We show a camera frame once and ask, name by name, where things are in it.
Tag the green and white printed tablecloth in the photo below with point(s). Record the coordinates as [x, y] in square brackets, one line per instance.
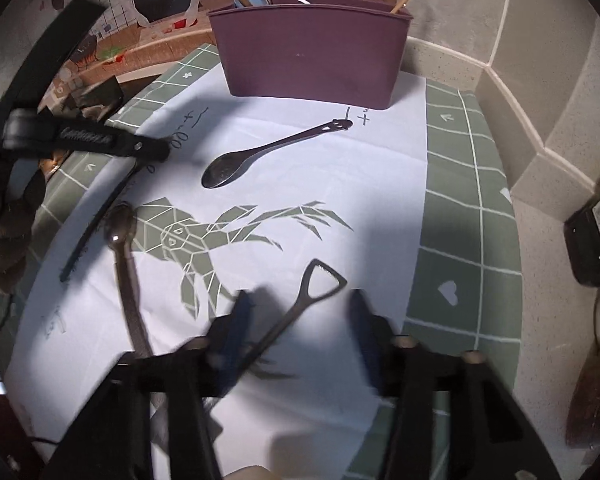
[330, 200]

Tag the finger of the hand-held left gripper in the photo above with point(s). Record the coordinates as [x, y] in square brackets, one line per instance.
[145, 149]
[50, 50]

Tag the black chopstick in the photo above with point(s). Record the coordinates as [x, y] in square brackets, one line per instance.
[90, 230]

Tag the dark soy sauce bottle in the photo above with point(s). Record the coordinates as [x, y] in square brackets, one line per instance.
[592, 240]

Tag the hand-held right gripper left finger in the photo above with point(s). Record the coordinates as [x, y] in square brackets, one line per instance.
[235, 330]

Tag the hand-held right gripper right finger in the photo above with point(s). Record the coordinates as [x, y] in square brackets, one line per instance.
[362, 330]

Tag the purple utensil holder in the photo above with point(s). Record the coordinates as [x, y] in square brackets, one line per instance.
[305, 55]

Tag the dark metal spoon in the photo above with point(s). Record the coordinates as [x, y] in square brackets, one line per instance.
[120, 227]

